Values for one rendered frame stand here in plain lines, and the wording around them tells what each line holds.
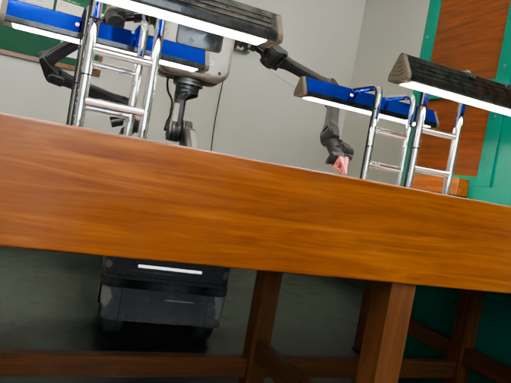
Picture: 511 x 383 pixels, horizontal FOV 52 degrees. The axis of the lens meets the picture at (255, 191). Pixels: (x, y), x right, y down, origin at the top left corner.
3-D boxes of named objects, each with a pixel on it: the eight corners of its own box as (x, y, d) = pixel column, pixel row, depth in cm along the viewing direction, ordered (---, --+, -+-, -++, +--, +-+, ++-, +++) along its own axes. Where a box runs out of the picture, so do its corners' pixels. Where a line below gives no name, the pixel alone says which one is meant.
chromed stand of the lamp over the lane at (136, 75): (55, 159, 159) (78, 14, 157) (121, 170, 166) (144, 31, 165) (56, 163, 141) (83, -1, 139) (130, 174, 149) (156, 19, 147)
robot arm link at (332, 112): (324, 99, 265) (338, 83, 259) (332, 106, 266) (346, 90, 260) (316, 142, 231) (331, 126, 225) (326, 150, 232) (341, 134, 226)
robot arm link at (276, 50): (329, 93, 273) (341, 79, 267) (333, 109, 263) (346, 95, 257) (258, 55, 253) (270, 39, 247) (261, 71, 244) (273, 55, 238)
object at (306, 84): (292, 96, 189) (296, 76, 189) (425, 128, 214) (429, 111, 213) (303, 94, 182) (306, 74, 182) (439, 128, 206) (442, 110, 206)
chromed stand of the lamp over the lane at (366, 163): (326, 202, 196) (347, 86, 195) (369, 209, 204) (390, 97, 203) (354, 209, 179) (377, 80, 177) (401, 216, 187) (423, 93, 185)
